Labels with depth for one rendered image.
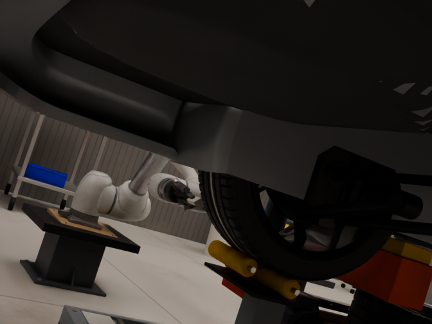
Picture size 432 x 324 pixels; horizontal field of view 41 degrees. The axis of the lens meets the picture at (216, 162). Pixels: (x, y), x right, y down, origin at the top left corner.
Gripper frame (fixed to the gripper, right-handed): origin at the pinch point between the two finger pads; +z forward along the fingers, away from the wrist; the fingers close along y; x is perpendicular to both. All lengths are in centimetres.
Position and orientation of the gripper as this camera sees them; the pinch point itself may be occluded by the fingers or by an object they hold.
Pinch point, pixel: (194, 200)
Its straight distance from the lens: 197.8
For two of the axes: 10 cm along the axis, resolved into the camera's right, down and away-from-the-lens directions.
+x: 8.3, -4.6, 3.2
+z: 4.1, 1.0, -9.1
